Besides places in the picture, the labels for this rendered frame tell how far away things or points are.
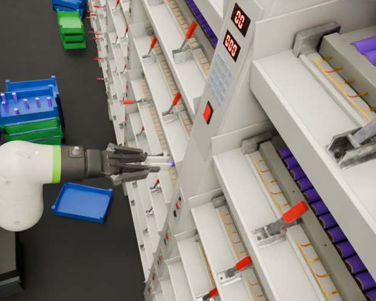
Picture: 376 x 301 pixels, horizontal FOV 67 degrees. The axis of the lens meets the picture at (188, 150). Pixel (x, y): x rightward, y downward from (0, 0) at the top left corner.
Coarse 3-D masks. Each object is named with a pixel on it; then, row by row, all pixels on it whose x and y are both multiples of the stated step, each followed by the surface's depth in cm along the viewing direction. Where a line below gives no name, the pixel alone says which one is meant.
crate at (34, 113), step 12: (0, 96) 165; (12, 96) 168; (24, 96) 171; (36, 96) 174; (48, 96) 176; (0, 108) 163; (12, 108) 165; (24, 108) 167; (36, 108) 168; (48, 108) 170; (0, 120) 154; (12, 120) 157; (24, 120) 161
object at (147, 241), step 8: (136, 184) 151; (136, 192) 150; (136, 200) 148; (136, 208) 145; (144, 216) 142; (144, 224) 140; (144, 232) 135; (144, 240) 135; (152, 248) 133; (152, 256) 131
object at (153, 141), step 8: (128, 72) 115; (136, 72) 116; (136, 80) 118; (136, 88) 115; (144, 88) 115; (136, 96) 113; (144, 96) 112; (144, 112) 107; (152, 112) 107; (144, 120) 105; (152, 120) 105; (144, 128) 103; (152, 128) 102; (152, 136) 100; (160, 136) 100; (152, 144) 98; (160, 144) 98; (152, 152) 96; (160, 152) 96; (160, 176) 91; (168, 176) 90; (160, 184) 89; (168, 184) 89; (168, 192) 87; (168, 200) 86
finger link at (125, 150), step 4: (112, 144) 79; (116, 148) 79; (120, 148) 79; (124, 148) 80; (128, 148) 81; (132, 148) 81; (136, 148) 82; (116, 152) 80; (120, 152) 80; (124, 152) 81; (128, 152) 81; (132, 152) 81; (136, 152) 83; (140, 152) 82
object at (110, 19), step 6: (108, 6) 161; (108, 12) 163; (108, 18) 166; (108, 36) 174; (108, 42) 178; (108, 48) 181; (108, 60) 189; (108, 96) 218; (108, 102) 223; (108, 108) 229
